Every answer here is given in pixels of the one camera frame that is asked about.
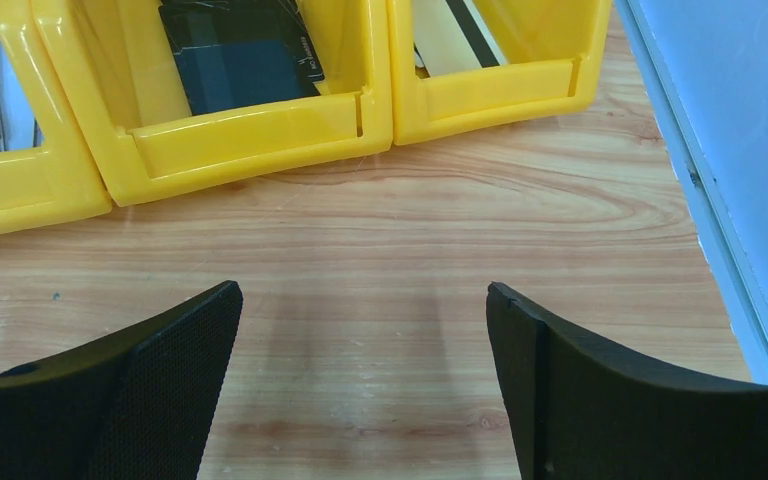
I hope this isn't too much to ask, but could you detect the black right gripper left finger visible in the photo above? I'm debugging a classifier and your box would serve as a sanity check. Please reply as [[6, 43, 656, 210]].
[[0, 281, 243, 479]]

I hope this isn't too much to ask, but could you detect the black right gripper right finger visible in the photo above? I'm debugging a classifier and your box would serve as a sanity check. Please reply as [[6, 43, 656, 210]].
[[486, 282, 768, 479]]

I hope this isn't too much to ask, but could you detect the dark card in middle bin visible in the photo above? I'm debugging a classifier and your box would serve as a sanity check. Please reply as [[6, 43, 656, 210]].
[[158, 1, 325, 115]]

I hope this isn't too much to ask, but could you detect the cream card in right bin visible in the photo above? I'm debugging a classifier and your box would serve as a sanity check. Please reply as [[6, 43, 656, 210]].
[[411, 0, 508, 77]]

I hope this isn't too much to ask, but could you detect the yellow bin left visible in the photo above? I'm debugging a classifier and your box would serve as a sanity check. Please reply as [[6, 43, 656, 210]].
[[0, 1, 113, 234]]

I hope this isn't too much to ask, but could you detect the yellow bin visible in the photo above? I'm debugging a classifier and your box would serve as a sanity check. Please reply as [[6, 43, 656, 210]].
[[386, 1, 612, 145], [31, 1, 393, 206], [0, 1, 113, 234]]

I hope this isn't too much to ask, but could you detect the yellow bin middle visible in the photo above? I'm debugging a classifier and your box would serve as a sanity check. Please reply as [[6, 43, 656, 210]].
[[31, 1, 393, 206]]

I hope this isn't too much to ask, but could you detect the yellow bin right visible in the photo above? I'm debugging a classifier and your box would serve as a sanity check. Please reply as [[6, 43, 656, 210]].
[[386, 1, 612, 145]]

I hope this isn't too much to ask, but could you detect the aluminium frame rail right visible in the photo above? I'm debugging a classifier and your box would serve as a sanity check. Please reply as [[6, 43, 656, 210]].
[[617, 1, 768, 384]]

